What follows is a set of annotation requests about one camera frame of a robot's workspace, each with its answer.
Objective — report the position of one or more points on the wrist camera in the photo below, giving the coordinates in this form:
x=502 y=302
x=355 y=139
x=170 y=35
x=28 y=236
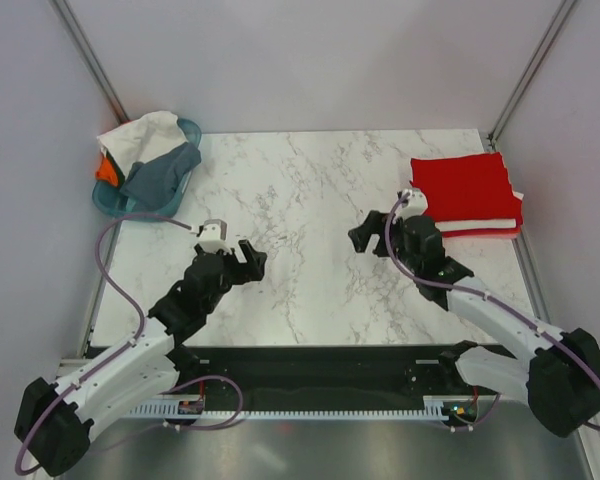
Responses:
x=211 y=236
x=411 y=202

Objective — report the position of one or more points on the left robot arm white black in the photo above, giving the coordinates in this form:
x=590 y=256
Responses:
x=58 y=421

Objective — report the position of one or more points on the aluminium frame post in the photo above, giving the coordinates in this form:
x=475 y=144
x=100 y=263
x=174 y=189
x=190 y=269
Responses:
x=547 y=42
x=86 y=52

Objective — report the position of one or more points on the crumpled white t shirt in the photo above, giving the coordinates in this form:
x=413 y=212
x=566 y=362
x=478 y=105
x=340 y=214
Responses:
x=142 y=140

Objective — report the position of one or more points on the orange t shirt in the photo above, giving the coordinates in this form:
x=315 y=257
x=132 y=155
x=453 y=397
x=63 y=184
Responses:
x=107 y=171

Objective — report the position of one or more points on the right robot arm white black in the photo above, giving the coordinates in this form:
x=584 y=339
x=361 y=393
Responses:
x=556 y=374

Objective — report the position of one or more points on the right aluminium frame post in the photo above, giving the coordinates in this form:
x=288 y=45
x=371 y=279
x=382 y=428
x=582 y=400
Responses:
x=547 y=42

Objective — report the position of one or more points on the left aluminium frame post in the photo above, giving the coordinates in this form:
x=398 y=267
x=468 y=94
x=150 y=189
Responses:
x=86 y=52

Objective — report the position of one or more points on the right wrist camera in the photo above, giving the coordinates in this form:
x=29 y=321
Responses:
x=411 y=202

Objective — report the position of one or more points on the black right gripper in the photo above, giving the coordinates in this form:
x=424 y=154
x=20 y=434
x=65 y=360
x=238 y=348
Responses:
x=373 y=224

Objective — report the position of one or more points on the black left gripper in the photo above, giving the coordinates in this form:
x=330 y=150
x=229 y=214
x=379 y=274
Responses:
x=251 y=269

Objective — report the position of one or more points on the white slotted cable duct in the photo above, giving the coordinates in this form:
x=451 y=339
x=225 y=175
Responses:
x=167 y=408

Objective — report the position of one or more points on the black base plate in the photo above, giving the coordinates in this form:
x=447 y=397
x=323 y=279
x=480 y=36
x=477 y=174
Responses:
x=322 y=378

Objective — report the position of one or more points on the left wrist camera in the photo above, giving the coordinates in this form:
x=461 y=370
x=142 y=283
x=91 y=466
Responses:
x=211 y=236

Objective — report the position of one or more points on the grey blue t shirt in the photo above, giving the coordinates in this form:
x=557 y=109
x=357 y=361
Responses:
x=151 y=186

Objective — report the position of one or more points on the teal plastic basket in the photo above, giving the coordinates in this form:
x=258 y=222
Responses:
x=112 y=202

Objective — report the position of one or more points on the folded white t shirt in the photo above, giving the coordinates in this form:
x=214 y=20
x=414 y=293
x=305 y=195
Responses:
x=480 y=223

